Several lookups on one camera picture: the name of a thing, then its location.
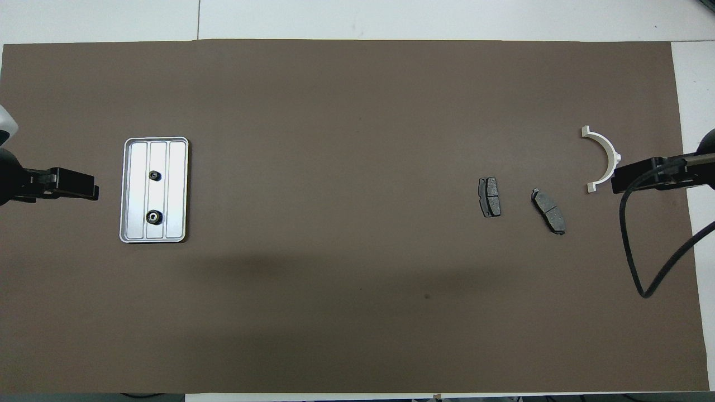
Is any short dark brake pad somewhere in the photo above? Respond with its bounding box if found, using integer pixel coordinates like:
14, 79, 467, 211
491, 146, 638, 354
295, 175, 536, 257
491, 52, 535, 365
478, 176, 502, 218

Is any long dark brake pad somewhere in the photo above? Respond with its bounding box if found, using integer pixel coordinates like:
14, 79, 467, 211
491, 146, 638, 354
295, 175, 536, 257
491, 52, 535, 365
531, 188, 566, 236

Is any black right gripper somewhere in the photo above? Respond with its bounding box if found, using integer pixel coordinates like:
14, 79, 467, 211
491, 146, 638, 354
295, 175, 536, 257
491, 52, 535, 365
610, 128, 715, 194

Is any brown table mat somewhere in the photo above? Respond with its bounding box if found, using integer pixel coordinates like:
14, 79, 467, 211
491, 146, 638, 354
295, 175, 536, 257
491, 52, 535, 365
0, 39, 707, 394

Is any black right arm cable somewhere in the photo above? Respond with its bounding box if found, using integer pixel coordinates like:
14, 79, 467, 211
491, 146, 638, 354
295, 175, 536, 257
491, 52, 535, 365
619, 158, 715, 299

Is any silver metal tray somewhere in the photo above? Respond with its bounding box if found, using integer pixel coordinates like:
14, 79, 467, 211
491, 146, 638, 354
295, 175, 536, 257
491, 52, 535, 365
119, 136, 189, 244

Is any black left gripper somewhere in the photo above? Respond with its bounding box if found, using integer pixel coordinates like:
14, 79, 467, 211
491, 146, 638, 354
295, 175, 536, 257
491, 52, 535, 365
0, 147, 100, 206

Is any white semicircular bracket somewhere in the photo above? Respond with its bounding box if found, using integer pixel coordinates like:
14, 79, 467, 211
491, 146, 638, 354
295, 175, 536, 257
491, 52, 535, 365
581, 126, 621, 194

